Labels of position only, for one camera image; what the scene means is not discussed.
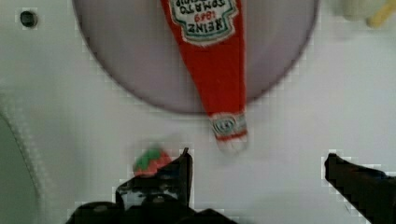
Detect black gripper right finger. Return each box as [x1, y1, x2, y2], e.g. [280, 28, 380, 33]
[324, 153, 396, 224]

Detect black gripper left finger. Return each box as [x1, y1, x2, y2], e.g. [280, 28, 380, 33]
[115, 147, 192, 207]

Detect red plush ketchup bottle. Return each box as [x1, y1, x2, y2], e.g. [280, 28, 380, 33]
[160, 0, 248, 154]

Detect grey round plate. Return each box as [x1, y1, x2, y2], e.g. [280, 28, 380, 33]
[72, 0, 320, 114]

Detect red plush strawberry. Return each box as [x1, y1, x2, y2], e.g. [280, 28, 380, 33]
[133, 147, 172, 176]

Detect green perforated colander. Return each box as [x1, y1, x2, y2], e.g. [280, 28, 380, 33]
[1, 91, 47, 224]

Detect yellow plush banana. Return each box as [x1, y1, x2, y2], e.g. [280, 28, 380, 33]
[330, 0, 396, 29]

